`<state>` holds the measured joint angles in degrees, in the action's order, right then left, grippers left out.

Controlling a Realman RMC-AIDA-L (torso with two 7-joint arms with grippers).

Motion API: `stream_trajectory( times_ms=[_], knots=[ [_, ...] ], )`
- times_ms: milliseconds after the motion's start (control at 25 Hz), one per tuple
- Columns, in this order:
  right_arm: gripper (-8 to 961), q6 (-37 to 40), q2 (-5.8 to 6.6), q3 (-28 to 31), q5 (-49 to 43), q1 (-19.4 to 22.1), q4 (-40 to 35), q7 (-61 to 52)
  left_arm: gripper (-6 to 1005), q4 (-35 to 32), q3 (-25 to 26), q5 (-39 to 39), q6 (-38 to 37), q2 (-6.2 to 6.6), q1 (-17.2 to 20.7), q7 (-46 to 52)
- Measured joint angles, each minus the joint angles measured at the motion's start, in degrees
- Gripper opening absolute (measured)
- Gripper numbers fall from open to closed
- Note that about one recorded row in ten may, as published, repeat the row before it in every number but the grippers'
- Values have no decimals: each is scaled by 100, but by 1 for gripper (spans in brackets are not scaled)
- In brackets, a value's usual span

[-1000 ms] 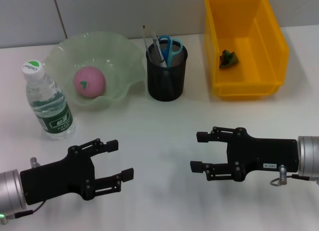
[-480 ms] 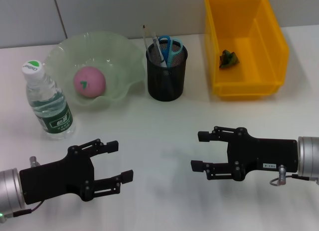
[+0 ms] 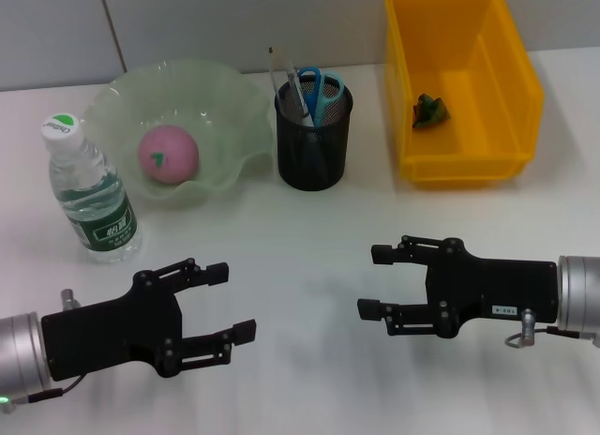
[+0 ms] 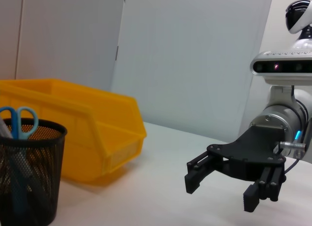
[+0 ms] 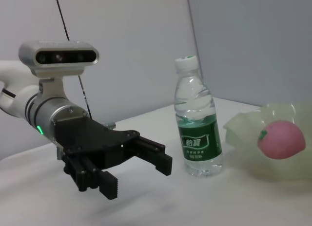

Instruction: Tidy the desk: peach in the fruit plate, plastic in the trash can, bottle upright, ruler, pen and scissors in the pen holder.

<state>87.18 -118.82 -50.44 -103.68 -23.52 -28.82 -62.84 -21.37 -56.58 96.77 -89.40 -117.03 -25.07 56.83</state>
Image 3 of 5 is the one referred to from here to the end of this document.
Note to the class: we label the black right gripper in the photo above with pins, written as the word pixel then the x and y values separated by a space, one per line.
pixel 497 285

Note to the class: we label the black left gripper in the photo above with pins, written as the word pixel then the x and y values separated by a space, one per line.
pixel 112 332

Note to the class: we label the pink peach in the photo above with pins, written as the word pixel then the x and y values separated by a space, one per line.
pixel 169 154

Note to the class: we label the clear water bottle green label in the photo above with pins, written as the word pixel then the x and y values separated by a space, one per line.
pixel 94 196

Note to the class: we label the green plastic wrapper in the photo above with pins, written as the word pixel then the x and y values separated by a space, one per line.
pixel 431 111

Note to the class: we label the blue scissors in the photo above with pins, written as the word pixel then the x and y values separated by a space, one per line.
pixel 321 97

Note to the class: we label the silver ballpoint pen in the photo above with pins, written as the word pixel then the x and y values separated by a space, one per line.
pixel 300 102

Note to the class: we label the clear plastic ruler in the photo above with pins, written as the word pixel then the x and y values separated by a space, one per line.
pixel 276 69

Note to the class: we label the black mesh pen holder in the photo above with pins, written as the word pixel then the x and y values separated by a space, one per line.
pixel 328 144

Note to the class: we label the pale green glass fruit plate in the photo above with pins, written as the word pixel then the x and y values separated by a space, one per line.
pixel 225 125

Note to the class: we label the yellow plastic bin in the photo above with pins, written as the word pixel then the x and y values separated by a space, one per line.
pixel 459 102

